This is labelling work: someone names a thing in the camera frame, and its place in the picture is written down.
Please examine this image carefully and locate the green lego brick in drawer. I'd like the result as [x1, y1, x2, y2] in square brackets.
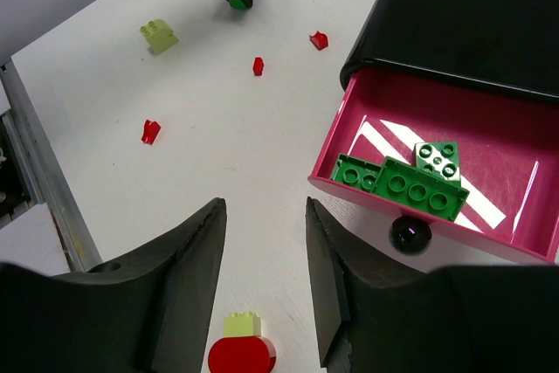
[414, 142, 461, 183]

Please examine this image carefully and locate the pale yellow small lego brick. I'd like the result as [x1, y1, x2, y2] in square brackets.
[223, 312, 262, 338]

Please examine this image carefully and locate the red sloped lego piece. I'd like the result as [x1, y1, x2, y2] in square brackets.
[141, 120, 162, 145]

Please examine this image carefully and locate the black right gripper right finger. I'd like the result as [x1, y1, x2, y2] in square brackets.
[306, 198, 558, 372]

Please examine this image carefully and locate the green long lego plate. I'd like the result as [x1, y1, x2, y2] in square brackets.
[330, 154, 382, 193]
[371, 156, 469, 222]

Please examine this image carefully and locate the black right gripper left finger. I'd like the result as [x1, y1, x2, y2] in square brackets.
[1, 198, 227, 372]

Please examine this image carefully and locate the red round lego block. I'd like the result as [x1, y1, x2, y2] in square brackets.
[208, 336, 277, 373]

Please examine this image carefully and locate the pink drawer with black knob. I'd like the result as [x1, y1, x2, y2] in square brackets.
[309, 67, 558, 264]

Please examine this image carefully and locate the small red lego brick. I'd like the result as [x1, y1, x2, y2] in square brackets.
[252, 57, 265, 77]

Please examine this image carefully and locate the aluminium table frame rail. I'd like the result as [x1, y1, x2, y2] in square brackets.
[1, 61, 102, 271]

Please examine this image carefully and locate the green square lego brick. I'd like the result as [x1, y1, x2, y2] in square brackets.
[227, 0, 250, 10]

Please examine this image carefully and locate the red curved lego piece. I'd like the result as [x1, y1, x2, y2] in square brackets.
[309, 31, 329, 51]

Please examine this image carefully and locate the black drawer cabinet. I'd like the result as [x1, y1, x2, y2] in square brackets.
[340, 0, 558, 104]

